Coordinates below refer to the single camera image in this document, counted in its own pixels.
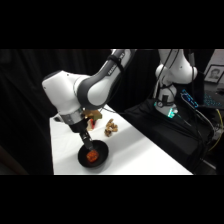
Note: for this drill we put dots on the black curtain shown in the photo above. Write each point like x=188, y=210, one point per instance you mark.
x=23, y=100

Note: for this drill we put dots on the small green light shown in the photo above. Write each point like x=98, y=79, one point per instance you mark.
x=171, y=113

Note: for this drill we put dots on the tan wrist-mounted block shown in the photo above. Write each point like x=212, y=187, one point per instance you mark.
x=92, y=115

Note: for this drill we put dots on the framed portrait picture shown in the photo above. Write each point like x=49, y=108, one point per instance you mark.
x=214, y=74

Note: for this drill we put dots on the flat red block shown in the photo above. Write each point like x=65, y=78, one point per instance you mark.
x=93, y=124

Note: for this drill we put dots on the black robot stand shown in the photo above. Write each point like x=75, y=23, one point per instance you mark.
x=166, y=133

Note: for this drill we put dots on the tan wooden blocks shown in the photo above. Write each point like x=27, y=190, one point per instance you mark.
x=111, y=127

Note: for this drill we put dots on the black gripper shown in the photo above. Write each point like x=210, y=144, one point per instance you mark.
x=77, y=126

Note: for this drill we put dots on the black bowl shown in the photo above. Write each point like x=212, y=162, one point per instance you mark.
x=101, y=154

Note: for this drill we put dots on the blue-lit control device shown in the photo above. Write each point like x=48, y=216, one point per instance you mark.
x=190, y=99

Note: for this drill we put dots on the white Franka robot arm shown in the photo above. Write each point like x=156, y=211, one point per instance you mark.
x=93, y=86

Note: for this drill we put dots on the red ball with yellow dots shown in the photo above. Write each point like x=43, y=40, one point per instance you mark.
x=92, y=156

